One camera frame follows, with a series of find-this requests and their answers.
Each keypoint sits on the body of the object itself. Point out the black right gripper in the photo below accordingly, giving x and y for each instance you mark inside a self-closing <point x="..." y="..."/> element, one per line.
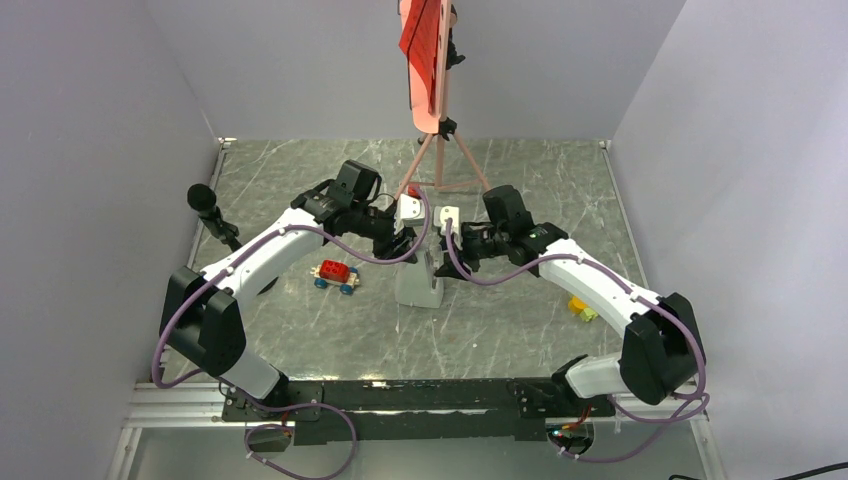
<point x="464" y="255"/>

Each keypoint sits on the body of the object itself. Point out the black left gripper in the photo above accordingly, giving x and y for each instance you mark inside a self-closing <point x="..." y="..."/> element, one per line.
<point x="388" y="249"/>

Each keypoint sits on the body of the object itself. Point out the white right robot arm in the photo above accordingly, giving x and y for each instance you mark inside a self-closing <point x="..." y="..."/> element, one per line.
<point x="661" y="353"/>

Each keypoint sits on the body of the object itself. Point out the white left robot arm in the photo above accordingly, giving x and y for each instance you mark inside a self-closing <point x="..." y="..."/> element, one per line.
<point x="201" y="318"/>

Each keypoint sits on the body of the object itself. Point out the red blue toy car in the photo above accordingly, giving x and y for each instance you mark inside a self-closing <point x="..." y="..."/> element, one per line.
<point x="333" y="273"/>

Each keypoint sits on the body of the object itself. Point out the pink tripod music stand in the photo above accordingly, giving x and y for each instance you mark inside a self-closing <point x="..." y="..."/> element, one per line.
<point x="438" y="129"/>

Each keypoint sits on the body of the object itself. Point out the yellow green toy block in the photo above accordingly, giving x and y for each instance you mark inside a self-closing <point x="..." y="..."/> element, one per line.
<point x="582" y="310"/>

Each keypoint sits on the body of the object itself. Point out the black microphone on stand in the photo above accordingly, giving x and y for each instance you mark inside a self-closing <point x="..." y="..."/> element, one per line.
<point x="203" y="200"/>

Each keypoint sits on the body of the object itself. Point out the red sheet music folder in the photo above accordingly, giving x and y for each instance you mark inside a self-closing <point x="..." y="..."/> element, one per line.
<point x="419" y="43"/>

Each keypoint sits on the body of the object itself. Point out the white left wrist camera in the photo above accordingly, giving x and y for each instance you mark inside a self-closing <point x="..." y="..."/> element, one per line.
<point x="409" y="212"/>

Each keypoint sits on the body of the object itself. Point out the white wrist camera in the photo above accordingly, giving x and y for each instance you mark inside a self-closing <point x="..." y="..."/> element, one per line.
<point x="442" y="215"/>
<point x="409" y="212"/>

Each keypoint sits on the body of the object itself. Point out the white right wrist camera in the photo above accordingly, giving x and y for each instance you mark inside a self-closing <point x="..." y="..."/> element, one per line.
<point x="442" y="215"/>

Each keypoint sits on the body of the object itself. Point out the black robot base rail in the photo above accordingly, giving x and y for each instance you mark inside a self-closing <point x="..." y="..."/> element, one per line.
<point x="523" y="409"/>

